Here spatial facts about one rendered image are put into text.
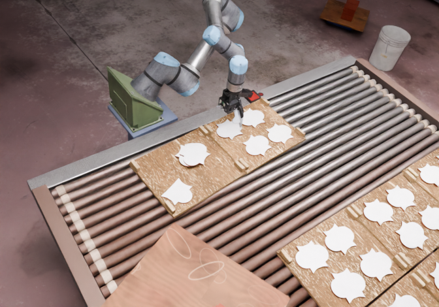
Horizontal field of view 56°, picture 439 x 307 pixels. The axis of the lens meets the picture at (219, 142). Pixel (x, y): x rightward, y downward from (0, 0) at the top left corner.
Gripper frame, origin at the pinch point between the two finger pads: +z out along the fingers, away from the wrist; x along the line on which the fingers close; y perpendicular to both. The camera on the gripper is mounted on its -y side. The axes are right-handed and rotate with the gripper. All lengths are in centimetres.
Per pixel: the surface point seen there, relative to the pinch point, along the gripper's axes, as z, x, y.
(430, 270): 9, 106, -20
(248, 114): 8.0, -2.6, -15.5
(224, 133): 8.0, 1.1, 4.2
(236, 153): 8.8, 13.7, 7.0
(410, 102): 8, 40, -106
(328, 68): 11, -9, -90
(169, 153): 8.8, -3.5, 33.7
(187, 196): 7.9, 21.3, 41.5
